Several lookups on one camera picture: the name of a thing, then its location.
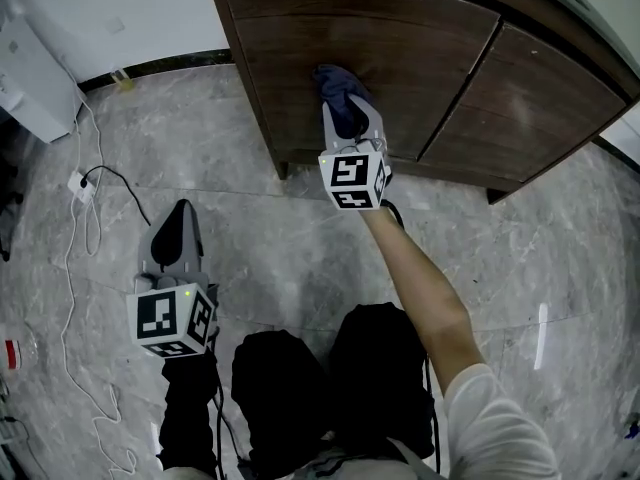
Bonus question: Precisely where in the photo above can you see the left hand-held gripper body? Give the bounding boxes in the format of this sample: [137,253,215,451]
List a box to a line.
[125,273,219,359]

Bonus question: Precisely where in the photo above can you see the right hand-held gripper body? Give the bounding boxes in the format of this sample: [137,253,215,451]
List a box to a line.
[318,138,393,213]

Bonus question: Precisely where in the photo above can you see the dark blue wiping cloth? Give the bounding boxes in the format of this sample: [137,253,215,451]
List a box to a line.
[312,64,374,139]

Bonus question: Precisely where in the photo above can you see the person's right forearm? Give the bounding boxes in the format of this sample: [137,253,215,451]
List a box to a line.
[360,205,486,397]

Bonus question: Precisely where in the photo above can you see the person's left forearm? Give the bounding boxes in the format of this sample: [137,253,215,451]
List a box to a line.
[157,350,221,474]

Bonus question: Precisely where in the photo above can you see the black-topped wooden vanity cabinet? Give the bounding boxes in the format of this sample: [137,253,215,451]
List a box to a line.
[203,0,640,205]

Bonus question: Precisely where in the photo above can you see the white power strip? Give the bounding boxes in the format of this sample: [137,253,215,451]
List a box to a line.
[67,170,97,202]

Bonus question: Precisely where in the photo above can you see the person's black trousers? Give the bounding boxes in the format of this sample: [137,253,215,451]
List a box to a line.
[231,301,436,469]

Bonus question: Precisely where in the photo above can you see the clear bottle with red label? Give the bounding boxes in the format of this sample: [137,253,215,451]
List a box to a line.
[0,335,40,372]

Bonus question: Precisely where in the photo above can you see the white floor appliance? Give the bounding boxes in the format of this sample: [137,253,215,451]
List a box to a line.
[0,10,84,144]

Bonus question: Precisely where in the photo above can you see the black power cable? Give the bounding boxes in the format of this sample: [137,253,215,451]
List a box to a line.
[79,165,151,227]

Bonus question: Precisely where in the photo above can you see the white cable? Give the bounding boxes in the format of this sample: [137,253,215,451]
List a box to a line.
[59,87,139,474]

